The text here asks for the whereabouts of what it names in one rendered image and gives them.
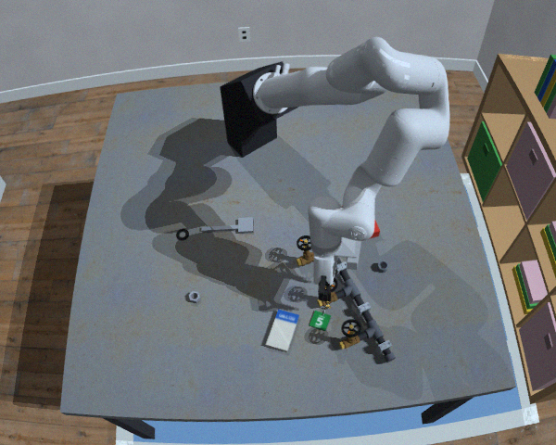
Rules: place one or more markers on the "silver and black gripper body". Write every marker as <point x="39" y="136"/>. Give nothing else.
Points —
<point x="324" y="265"/>

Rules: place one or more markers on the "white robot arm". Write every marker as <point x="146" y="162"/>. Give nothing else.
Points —
<point x="405" y="133"/>

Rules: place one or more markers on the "white and blue bag of cable ties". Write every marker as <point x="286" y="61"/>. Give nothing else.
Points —
<point x="283" y="329"/>

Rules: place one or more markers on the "red rectangular block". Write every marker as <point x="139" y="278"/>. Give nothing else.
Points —
<point x="376" y="231"/>

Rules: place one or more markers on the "dark grey pipe with three valves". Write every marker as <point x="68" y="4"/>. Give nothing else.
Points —
<point x="350" y="288"/>

